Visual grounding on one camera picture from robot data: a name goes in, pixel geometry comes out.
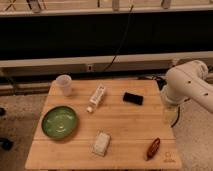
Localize black hanging cable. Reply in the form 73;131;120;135
102;4;135;72

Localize white wall outlet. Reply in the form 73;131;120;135
87;64;93;72

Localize white small bottle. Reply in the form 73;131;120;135
87;84;106;113

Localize brown red oblong object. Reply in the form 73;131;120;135
146;138;160;160

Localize black rectangular block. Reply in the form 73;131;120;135
123;92;143;105

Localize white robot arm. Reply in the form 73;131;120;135
160;60;213;125

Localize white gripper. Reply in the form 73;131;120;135
162;97;179;124

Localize wooden folding table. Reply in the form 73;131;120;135
25;80;182;170

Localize green ceramic bowl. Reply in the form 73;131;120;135
41;106;78;140

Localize clear plastic cup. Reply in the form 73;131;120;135
56;75;72;96

